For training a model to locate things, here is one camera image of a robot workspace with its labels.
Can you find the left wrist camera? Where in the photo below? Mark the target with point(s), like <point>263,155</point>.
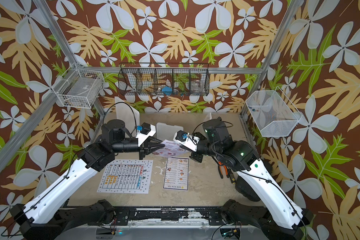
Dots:
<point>144,131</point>

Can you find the black wire rack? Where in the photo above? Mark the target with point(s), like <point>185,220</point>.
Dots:
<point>185,79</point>

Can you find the white mesh basket right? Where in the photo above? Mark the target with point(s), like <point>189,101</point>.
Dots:
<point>273,112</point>

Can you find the dotted border table menu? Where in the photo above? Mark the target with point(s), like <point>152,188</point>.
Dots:
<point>126,177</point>

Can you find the white wire basket left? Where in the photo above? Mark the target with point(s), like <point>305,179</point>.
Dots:
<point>79,87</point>

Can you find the pink restaurant special menu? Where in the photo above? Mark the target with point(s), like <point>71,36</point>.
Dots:
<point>171,149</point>

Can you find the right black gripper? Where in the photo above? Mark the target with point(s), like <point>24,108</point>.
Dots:
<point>197,157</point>

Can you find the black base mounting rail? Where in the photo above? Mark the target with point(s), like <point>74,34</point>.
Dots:
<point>123,216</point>

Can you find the blue bordered menu sheet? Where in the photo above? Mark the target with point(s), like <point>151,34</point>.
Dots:
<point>176,174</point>

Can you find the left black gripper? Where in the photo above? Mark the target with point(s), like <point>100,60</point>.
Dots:
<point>146,147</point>

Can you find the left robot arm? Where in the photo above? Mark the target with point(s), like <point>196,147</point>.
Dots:
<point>43,219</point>

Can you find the black screwdriver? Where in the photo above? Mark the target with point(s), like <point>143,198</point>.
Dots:
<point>231,176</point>

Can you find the blue object in rack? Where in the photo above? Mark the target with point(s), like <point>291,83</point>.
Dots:
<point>167,91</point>

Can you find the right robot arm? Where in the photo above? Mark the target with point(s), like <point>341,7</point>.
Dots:
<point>280,218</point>

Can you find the orange handled pliers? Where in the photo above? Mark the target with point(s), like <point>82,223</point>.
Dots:
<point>223,171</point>

